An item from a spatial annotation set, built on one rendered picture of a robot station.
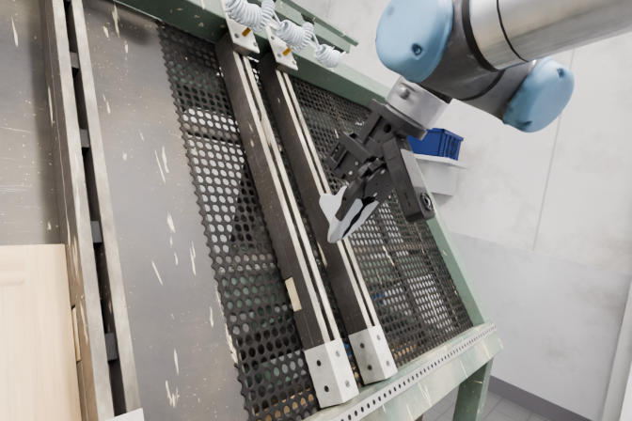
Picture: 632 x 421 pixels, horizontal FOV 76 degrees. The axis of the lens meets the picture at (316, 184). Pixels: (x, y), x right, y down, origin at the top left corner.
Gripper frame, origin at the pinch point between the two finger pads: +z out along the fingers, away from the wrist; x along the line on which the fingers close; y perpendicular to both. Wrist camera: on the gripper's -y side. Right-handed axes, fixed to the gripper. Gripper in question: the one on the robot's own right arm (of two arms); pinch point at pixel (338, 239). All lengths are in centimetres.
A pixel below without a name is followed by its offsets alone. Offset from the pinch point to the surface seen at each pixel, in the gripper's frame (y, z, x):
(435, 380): -16, 43, -71
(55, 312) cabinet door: 18.6, 30.8, 25.6
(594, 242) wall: -10, 1, -280
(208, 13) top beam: 88, -10, -18
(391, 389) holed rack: -12, 41, -46
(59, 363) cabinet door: 11.9, 33.9, 25.6
